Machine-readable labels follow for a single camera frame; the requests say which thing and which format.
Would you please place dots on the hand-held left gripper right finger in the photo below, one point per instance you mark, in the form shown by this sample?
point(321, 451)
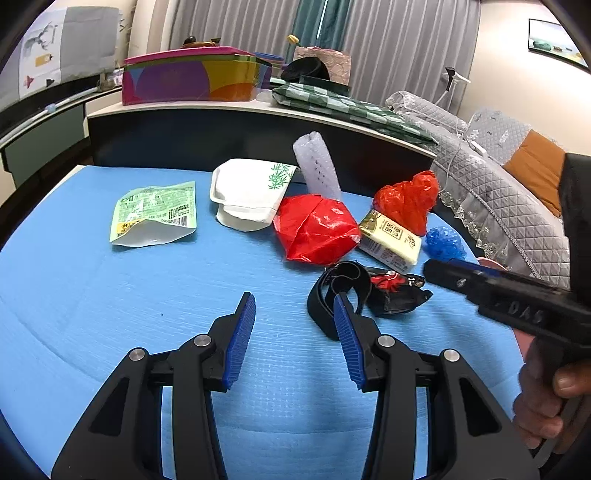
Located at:
point(348, 341)

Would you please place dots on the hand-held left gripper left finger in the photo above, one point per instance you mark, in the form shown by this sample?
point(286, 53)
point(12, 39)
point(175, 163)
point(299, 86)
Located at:
point(240, 341)

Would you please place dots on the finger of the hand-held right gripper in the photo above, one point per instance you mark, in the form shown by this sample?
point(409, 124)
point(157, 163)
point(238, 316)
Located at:
point(452, 279)

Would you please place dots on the pink basin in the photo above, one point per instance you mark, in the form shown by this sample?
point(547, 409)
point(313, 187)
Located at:
point(489, 264)

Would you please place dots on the small red plastic bag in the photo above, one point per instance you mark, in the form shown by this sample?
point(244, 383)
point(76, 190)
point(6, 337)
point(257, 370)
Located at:
point(406, 203)

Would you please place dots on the white bamboo print bag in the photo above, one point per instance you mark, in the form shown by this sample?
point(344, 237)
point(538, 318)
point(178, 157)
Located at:
point(244, 194)

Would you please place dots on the person's right hand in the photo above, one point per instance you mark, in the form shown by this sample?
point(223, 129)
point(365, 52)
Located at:
point(535, 383)

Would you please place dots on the blue crumpled plastic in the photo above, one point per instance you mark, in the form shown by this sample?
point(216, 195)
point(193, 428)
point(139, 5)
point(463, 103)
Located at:
point(445, 242)

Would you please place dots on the black red wrapper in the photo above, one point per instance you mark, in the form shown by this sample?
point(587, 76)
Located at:
point(397, 295)

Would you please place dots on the yellow tissue packet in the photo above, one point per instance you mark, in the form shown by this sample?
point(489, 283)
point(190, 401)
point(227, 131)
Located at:
point(392, 242)

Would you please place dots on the sofa with grey cover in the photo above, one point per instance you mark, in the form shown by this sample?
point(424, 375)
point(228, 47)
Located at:
point(498, 203)

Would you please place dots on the large red plastic bag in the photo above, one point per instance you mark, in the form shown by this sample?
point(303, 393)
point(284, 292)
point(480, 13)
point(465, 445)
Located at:
point(314, 230)

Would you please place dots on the blue foam mat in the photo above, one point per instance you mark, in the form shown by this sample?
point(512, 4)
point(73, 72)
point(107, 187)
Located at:
point(115, 300)

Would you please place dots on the orange cushion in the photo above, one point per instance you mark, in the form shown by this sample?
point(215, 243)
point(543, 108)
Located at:
point(535, 166)

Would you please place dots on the green snack pouch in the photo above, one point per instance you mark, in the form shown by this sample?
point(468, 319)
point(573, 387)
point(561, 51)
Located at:
point(152, 212)

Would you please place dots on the white foam net sleeve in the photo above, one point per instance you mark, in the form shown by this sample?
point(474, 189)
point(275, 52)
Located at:
point(316, 166)

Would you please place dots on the green checked cloth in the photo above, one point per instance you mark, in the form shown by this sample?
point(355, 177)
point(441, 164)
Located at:
point(351, 108)

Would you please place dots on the dark cabinet with white top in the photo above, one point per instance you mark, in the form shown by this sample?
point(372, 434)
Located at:
point(231, 134)

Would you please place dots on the grey curtain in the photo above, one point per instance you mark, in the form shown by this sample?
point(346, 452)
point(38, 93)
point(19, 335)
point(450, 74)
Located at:
point(231, 23)
point(406, 41)

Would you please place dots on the pink woven basket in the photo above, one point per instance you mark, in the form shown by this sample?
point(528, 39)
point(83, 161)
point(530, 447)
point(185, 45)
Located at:
point(337, 60)

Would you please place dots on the black bowl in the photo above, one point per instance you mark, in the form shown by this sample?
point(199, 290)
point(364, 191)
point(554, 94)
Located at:
point(304, 69)

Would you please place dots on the colourful box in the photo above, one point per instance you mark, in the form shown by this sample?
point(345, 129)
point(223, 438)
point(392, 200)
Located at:
point(189, 78)

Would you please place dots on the stack of blue bowls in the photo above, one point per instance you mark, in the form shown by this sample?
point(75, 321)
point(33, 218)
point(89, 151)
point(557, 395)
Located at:
point(270, 57)

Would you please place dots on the dark green side cabinet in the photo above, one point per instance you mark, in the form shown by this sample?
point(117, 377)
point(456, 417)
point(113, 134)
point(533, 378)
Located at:
point(41, 134)

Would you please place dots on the yellow flower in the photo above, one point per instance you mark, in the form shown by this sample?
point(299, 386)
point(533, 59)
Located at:
point(292, 39)

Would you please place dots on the teal curtain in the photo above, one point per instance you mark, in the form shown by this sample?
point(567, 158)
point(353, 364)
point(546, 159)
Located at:
point(318, 23)

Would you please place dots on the white blue rod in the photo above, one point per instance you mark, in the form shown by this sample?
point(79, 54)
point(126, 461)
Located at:
point(69, 99)

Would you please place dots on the brown round jar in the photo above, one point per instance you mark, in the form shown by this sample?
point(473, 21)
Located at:
point(194, 42)

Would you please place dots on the framed wall picture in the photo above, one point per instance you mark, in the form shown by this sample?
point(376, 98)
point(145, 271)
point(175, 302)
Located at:
point(554, 44)

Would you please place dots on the printed wall hanging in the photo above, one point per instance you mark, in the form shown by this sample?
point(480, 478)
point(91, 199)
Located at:
point(51, 46)

